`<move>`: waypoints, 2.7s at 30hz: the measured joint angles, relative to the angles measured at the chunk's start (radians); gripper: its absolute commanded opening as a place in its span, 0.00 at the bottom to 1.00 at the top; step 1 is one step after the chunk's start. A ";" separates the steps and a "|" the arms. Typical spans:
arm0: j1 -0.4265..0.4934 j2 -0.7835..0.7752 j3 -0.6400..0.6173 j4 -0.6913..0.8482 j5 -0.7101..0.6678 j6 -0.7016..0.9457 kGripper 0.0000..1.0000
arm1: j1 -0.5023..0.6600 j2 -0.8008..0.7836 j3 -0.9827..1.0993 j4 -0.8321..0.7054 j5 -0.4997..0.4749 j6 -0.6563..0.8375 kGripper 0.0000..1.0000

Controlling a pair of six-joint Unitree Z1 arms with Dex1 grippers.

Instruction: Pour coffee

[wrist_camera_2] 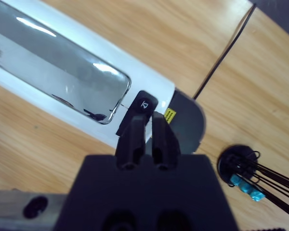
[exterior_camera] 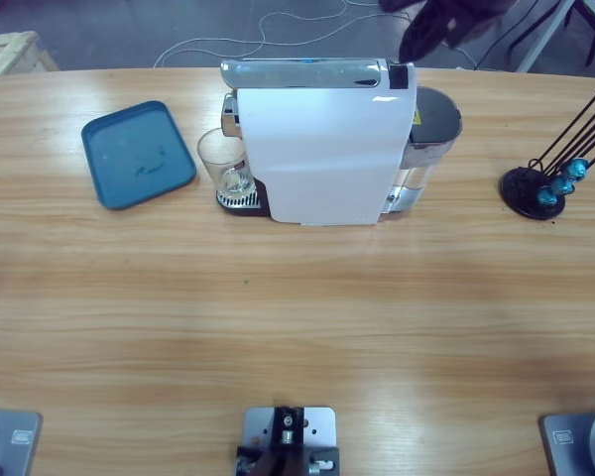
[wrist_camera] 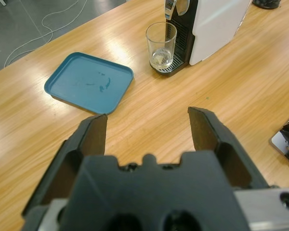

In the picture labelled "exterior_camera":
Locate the black capsule holder with rods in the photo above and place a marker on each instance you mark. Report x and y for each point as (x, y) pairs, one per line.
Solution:
(518, 193)

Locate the clear drinking glass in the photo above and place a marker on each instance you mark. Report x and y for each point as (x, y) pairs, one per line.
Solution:
(223, 158)

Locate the grey centre mount plate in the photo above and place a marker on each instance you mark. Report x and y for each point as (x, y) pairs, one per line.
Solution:
(322, 426)

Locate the chrome coffee machine lever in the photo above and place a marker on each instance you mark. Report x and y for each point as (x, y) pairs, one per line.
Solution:
(302, 73)

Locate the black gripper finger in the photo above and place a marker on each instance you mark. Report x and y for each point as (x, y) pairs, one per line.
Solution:
(426, 32)
(481, 17)

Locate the blue coffee capsule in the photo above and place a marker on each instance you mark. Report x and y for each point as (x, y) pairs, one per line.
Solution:
(547, 198)
(575, 170)
(562, 187)

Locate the clear water tank black lid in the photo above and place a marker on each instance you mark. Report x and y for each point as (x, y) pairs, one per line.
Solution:
(434, 114)

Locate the white capsule coffee machine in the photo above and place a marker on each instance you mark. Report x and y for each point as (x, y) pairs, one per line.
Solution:
(322, 149)

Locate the arm grey base plate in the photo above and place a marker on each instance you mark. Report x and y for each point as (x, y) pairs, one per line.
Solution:
(10, 441)
(580, 441)

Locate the teal plastic tray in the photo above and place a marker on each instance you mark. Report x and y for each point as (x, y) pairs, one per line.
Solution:
(139, 154)

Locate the white metal table leg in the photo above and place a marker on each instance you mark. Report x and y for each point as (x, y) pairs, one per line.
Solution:
(544, 44)

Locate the light wooden crate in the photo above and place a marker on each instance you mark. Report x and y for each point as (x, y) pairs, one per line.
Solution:
(10, 49)

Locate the black metal chair frame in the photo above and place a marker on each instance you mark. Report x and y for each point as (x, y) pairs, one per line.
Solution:
(594, 42)

